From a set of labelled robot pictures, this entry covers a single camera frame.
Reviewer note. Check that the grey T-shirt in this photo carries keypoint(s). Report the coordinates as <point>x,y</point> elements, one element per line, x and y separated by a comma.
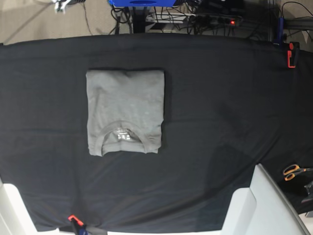
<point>125,110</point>

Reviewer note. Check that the black table cloth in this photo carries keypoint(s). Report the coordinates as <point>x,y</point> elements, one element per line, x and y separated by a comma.
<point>229,105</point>

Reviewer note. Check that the white power strip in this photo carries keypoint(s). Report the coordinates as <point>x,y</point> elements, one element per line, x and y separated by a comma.
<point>184,18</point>

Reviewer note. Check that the blue plastic box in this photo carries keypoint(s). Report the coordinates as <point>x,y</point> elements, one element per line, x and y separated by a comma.
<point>142,3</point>

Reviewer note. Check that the red blue clamp bottom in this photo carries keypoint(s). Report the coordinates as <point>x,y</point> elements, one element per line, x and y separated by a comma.
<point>79,228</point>

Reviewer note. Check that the red black clamp right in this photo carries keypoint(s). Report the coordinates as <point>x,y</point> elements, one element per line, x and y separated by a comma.
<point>292,54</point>

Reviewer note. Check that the black metal clip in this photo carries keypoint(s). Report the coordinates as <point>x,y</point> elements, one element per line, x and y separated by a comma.
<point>309,189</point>

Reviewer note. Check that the black stand post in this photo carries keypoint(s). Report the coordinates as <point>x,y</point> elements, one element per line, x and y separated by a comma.
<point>139,15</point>

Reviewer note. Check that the orange handled scissors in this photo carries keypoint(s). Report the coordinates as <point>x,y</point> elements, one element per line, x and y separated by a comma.
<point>293,170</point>

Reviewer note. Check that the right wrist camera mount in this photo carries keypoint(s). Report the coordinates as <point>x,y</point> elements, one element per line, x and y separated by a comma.
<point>60,5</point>

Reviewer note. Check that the white table frame left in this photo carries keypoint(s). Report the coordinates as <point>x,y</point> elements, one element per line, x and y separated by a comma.
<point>14,217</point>

